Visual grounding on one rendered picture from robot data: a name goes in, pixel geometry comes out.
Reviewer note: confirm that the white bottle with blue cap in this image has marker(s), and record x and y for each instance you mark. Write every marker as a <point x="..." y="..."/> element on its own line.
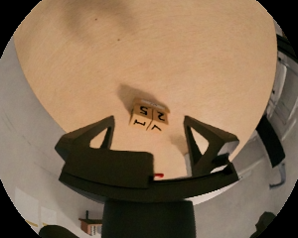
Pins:
<point x="187" y="165"/>

